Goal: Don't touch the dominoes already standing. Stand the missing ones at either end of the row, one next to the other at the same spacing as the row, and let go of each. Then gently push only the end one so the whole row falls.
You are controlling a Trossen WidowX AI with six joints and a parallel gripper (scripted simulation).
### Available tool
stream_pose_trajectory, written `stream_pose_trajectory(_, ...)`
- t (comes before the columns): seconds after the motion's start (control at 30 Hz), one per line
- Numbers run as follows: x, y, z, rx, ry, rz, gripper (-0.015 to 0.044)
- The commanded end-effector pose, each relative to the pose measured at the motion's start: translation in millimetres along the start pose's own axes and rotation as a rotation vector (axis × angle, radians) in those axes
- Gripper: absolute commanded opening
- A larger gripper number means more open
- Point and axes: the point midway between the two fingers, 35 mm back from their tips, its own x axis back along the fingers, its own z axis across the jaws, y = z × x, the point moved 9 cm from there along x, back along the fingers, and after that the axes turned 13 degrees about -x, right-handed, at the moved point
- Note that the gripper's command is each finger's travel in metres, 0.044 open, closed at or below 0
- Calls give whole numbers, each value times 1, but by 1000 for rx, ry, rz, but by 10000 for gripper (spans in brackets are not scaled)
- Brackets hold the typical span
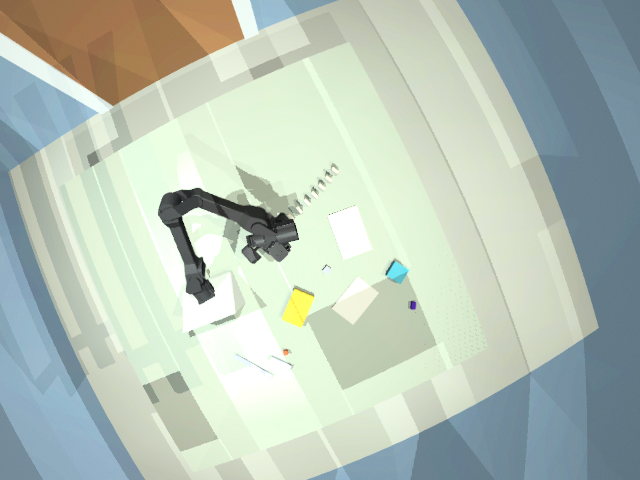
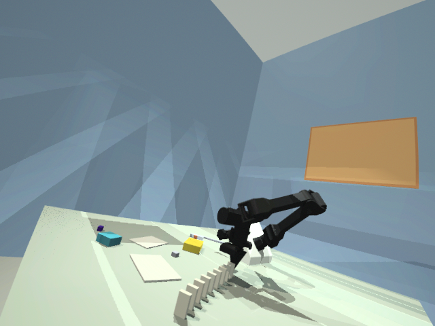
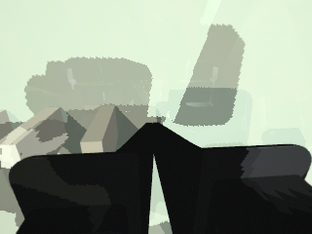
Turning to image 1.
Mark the yellow rectangular block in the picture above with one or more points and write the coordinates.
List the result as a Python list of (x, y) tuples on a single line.
[(298, 307)]

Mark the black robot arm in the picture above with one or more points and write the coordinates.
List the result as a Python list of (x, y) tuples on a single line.
[(253, 219)]

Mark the teal rectangular block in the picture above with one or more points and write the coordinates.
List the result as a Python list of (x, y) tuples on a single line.
[(397, 272)]

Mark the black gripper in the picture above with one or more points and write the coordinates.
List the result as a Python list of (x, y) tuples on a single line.
[(251, 254)]

